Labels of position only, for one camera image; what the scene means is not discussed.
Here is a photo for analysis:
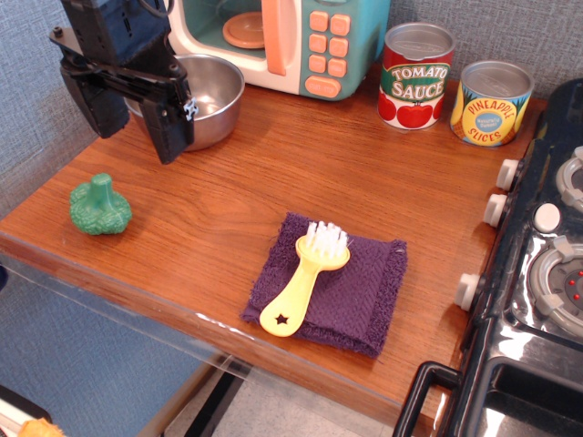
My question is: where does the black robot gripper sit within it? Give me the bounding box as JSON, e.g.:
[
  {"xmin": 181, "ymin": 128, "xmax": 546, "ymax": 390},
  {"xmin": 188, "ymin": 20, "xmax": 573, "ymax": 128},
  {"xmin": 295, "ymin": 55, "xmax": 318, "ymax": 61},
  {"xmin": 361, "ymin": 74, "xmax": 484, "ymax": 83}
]
[{"xmin": 60, "ymin": 1, "xmax": 197, "ymax": 165}]

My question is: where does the silver metal pot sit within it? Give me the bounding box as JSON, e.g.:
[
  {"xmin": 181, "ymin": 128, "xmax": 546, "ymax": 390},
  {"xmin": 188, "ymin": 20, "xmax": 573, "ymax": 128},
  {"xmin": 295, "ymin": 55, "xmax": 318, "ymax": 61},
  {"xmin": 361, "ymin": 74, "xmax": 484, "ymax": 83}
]
[{"xmin": 125, "ymin": 55, "xmax": 245, "ymax": 151}]

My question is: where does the teal toy microwave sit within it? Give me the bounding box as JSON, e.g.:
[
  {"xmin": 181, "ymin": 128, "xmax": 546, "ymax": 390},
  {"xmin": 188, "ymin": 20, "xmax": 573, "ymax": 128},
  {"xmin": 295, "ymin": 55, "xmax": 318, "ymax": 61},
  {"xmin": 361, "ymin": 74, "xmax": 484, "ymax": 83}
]
[{"xmin": 169, "ymin": 1, "xmax": 391, "ymax": 101}]

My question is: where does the green toy broccoli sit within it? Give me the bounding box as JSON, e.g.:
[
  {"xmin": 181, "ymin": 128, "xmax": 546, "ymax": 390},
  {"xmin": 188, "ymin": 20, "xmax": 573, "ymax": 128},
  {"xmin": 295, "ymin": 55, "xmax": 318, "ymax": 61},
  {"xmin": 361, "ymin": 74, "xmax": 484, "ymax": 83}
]
[{"xmin": 69, "ymin": 173, "xmax": 132, "ymax": 236}]

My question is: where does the yellow dish brush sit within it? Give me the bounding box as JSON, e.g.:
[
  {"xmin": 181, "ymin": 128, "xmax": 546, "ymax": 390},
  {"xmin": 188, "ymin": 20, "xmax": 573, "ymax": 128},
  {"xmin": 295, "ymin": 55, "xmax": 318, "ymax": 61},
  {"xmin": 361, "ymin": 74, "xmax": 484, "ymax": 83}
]
[{"xmin": 260, "ymin": 221, "xmax": 351, "ymax": 337}]

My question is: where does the purple folded cloth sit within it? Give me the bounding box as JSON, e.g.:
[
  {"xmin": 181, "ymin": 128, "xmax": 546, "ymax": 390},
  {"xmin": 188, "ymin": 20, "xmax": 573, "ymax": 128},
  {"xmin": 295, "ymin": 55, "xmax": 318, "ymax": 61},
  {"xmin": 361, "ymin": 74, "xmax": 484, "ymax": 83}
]
[{"xmin": 240, "ymin": 212, "xmax": 408, "ymax": 359}]

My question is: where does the tomato sauce can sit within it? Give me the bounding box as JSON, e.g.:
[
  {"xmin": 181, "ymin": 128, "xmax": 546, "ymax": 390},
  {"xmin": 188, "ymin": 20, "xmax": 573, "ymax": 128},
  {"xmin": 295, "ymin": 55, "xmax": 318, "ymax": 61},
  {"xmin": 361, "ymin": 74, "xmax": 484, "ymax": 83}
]
[{"xmin": 377, "ymin": 22, "xmax": 455, "ymax": 130}]

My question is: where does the orange fuzzy object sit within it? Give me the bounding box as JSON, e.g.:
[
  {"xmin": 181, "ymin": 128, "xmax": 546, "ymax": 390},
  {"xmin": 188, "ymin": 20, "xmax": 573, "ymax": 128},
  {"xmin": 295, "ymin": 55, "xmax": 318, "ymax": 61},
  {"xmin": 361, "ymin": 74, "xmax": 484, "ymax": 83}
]
[{"xmin": 17, "ymin": 418, "xmax": 65, "ymax": 437}]

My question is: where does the pineapple slices can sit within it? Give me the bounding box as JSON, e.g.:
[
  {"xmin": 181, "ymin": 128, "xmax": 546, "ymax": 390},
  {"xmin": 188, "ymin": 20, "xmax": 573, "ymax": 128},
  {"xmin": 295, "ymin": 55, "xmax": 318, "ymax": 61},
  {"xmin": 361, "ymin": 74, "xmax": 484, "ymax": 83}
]
[{"xmin": 450, "ymin": 60, "xmax": 535, "ymax": 147}]

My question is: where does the white stove knob middle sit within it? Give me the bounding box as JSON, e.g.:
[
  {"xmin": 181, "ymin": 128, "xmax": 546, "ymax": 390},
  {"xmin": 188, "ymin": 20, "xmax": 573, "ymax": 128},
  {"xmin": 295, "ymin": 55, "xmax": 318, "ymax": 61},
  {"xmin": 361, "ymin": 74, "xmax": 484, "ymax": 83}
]
[{"xmin": 483, "ymin": 194, "xmax": 507, "ymax": 228}]

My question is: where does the white stove knob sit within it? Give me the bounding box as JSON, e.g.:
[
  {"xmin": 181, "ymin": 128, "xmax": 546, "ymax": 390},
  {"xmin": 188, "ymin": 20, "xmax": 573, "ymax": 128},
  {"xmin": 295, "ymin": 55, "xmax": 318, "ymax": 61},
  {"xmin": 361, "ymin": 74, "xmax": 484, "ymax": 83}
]
[
  {"xmin": 455, "ymin": 273, "xmax": 481, "ymax": 311},
  {"xmin": 483, "ymin": 194, "xmax": 507, "ymax": 228},
  {"xmin": 496, "ymin": 159, "xmax": 520, "ymax": 191}
]

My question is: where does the white stove knob bottom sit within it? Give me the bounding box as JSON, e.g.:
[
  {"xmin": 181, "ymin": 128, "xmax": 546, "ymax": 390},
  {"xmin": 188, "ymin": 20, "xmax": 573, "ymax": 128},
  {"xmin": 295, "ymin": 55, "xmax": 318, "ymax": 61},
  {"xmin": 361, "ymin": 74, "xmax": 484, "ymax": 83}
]
[{"xmin": 455, "ymin": 273, "xmax": 481, "ymax": 311}]

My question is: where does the white stove knob top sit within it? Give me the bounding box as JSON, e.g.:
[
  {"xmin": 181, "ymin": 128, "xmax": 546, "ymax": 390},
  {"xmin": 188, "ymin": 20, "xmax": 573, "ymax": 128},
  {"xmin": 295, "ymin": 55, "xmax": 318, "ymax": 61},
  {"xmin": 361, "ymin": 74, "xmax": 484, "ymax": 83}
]
[{"xmin": 496, "ymin": 159, "xmax": 520, "ymax": 191}]

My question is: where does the black toy stove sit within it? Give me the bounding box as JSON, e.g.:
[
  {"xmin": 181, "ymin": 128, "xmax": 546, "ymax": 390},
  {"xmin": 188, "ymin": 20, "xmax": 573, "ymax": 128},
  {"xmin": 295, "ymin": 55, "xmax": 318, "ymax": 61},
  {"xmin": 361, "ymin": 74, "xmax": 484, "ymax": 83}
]
[{"xmin": 394, "ymin": 79, "xmax": 582, "ymax": 436}]

